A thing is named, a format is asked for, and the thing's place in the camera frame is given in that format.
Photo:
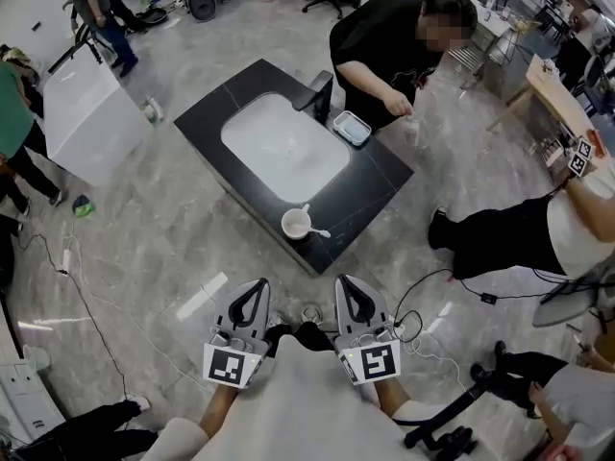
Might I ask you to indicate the white bottle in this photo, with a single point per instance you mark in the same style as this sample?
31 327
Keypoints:
154 111

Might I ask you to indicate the person's left forearm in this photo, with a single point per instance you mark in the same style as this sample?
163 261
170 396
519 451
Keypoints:
218 408

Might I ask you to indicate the green and blue cloth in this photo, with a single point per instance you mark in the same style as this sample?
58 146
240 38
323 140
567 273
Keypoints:
82 206

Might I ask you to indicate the white power strip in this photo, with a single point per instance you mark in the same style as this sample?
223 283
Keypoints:
66 259

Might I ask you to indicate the black power adapter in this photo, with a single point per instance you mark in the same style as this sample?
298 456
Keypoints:
488 298

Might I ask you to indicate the white cabinet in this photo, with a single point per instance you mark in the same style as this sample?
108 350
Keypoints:
24 396

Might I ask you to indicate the person's right forearm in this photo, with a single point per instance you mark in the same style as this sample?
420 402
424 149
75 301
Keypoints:
391 396

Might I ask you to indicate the person's left shoe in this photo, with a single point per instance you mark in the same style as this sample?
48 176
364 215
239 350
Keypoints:
276 320

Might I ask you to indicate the white bathtub block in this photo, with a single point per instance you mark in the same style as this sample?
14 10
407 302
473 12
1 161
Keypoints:
91 113

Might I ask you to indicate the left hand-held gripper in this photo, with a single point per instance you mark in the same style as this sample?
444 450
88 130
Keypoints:
228 365

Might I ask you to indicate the white cup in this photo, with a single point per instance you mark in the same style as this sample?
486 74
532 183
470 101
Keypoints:
293 226

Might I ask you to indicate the black faucet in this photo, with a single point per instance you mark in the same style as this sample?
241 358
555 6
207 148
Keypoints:
319 94

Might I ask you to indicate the person's white shirt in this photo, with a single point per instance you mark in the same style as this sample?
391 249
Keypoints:
307 401

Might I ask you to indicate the black stand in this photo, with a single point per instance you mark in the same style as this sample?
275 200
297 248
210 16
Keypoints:
442 416

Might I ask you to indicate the pink toothbrush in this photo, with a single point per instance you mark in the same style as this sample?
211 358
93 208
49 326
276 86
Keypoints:
319 231

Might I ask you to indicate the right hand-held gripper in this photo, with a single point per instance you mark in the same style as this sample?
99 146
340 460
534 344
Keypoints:
377 360

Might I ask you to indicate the person's shoe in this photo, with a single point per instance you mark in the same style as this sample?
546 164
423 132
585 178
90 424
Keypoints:
311 315
276 320

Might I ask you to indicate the person's right shoe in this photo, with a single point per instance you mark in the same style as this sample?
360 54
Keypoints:
311 315

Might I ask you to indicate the white rectangular tray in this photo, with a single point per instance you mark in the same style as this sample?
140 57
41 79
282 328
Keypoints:
352 128

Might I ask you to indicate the wooden table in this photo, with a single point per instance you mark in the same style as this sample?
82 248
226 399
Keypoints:
552 94

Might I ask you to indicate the person's black trousers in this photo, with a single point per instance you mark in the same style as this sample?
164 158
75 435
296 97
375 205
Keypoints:
312 335

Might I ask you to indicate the black sink counter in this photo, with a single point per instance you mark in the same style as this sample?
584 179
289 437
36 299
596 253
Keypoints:
379 176

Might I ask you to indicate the white sink basin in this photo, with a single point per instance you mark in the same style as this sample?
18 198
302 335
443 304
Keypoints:
283 147

